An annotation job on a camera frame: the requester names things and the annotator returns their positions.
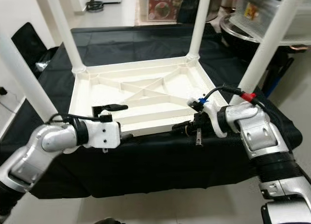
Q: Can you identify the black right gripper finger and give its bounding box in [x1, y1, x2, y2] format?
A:
[172, 121, 197, 133]

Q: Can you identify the black tablecloth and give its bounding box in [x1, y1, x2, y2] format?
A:
[0, 24, 304, 199]

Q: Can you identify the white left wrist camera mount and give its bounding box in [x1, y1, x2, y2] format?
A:
[85, 120, 122, 149]

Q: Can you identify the clear plastic storage box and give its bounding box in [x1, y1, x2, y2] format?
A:
[228, 0, 311, 45]

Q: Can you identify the black coiled cable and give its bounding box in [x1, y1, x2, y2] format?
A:
[85, 0, 105, 12]

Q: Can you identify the black shiny bag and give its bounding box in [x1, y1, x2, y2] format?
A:
[177, 0, 206, 24]

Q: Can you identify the black robot left foot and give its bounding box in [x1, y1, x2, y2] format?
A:
[92, 217, 124, 224]

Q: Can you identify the food picture poster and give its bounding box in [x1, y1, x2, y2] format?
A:
[146, 0, 188, 21]

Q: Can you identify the crumpled clear plastic wrap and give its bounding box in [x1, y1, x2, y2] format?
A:
[35, 59, 52, 72]

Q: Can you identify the white plastic table top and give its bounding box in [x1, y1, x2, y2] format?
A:
[68, 56, 219, 137]

